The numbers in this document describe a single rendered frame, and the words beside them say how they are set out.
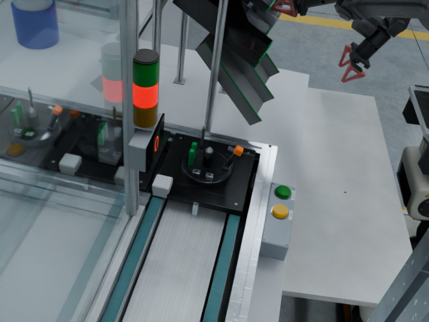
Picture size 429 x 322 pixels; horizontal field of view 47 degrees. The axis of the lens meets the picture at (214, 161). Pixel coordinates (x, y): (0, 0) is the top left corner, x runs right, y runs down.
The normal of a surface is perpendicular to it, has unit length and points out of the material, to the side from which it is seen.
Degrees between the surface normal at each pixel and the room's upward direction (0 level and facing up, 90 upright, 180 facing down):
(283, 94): 0
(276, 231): 0
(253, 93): 45
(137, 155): 90
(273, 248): 90
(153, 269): 0
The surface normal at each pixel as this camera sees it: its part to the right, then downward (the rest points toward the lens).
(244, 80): 0.73, -0.27
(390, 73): 0.11, -0.71
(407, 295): -0.21, 0.66
